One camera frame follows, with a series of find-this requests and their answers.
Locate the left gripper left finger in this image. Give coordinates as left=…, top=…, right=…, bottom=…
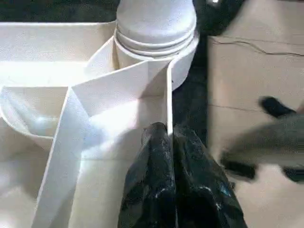
left=117, top=122, right=178, bottom=228

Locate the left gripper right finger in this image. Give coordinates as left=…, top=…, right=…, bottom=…
left=173, top=124, right=245, bottom=228

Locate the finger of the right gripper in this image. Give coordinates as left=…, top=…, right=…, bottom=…
left=198, top=0, right=243, bottom=36

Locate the white plastic table leg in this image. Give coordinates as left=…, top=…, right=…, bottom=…
left=114, top=0, right=198, bottom=59

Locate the white plastic table top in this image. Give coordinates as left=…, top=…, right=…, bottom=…
left=0, top=21, right=200, bottom=228

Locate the black mat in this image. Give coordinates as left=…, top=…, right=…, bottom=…
left=0, top=0, right=209, bottom=143

